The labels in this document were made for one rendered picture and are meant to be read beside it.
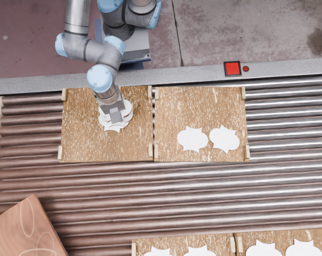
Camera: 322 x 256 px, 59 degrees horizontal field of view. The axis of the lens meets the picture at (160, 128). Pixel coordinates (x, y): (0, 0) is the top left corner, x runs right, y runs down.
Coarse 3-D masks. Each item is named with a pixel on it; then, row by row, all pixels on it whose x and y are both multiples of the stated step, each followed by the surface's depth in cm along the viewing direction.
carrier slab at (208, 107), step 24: (168, 96) 132; (192, 96) 131; (216, 96) 131; (240, 96) 131; (168, 120) 129; (192, 120) 128; (216, 120) 128; (240, 120) 128; (168, 144) 126; (240, 144) 125
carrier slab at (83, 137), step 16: (80, 96) 132; (128, 96) 132; (144, 96) 132; (64, 112) 130; (80, 112) 130; (96, 112) 130; (144, 112) 130; (64, 128) 129; (80, 128) 128; (96, 128) 128; (128, 128) 128; (144, 128) 128; (64, 144) 127; (80, 144) 126; (96, 144) 126; (112, 144) 126; (128, 144) 126; (144, 144) 126; (64, 160) 125; (80, 160) 125; (96, 160) 125; (112, 160) 124; (128, 160) 124; (144, 160) 124
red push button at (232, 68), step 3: (228, 63) 136; (231, 63) 136; (234, 63) 136; (237, 63) 136; (228, 66) 136; (231, 66) 136; (234, 66) 136; (237, 66) 136; (228, 69) 135; (231, 69) 135; (234, 69) 135; (237, 69) 135; (228, 72) 135; (231, 72) 135; (234, 72) 135; (237, 72) 135
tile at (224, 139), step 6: (222, 126) 126; (210, 132) 126; (216, 132) 126; (222, 132) 126; (228, 132) 126; (234, 132) 125; (210, 138) 125; (216, 138) 125; (222, 138) 125; (228, 138) 125; (234, 138) 125; (216, 144) 124; (222, 144) 124; (228, 144) 124; (234, 144) 124; (222, 150) 124
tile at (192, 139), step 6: (186, 126) 127; (180, 132) 126; (186, 132) 126; (192, 132) 126; (198, 132) 126; (180, 138) 125; (186, 138) 125; (192, 138) 125; (198, 138) 125; (204, 138) 125; (180, 144) 125; (186, 144) 124; (192, 144) 124; (198, 144) 124; (204, 144) 124; (192, 150) 125; (198, 150) 124
